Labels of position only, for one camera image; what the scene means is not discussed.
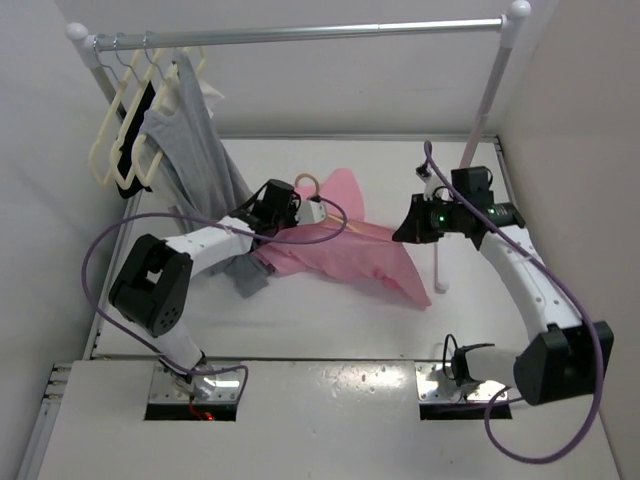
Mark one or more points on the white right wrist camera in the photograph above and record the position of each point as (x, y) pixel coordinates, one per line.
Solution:
(431, 181)

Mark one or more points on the white front cover panel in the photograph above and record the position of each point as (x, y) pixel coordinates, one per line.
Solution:
(307, 420)

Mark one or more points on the cream hanger with grey shirt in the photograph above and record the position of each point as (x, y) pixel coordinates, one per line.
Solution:
(140, 150)

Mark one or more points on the grey t-shirt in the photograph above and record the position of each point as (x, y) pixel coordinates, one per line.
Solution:
(196, 175)

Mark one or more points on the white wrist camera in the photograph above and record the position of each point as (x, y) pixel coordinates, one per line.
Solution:
(431, 181)
(311, 212)

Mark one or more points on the cream hanger outer left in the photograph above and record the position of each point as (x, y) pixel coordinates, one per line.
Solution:
(99, 154)

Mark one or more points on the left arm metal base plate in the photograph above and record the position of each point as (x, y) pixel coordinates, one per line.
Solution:
(166, 387)

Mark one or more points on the cream hanger with black garment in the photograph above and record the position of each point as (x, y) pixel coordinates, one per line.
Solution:
(148, 76)

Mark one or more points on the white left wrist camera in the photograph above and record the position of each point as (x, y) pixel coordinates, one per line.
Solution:
(311, 212)

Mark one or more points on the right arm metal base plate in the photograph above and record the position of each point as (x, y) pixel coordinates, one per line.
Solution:
(436, 386)

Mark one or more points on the tan plastic hanger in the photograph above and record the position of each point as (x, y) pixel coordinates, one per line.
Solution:
(336, 216)

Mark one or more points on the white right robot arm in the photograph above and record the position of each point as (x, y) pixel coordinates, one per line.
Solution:
(565, 358)

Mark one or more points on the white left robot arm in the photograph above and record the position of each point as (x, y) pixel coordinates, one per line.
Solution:
(151, 287)

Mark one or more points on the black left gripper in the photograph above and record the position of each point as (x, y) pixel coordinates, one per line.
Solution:
(291, 209)

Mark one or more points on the white garment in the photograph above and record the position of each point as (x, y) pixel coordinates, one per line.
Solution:
(171, 100)

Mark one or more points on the pink t-shirt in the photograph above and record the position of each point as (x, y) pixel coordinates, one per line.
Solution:
(363, 251)

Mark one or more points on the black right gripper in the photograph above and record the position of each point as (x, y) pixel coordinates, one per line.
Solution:
(415, 228)

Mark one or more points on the silver clothes rack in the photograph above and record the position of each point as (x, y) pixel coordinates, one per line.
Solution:
(96, 50)

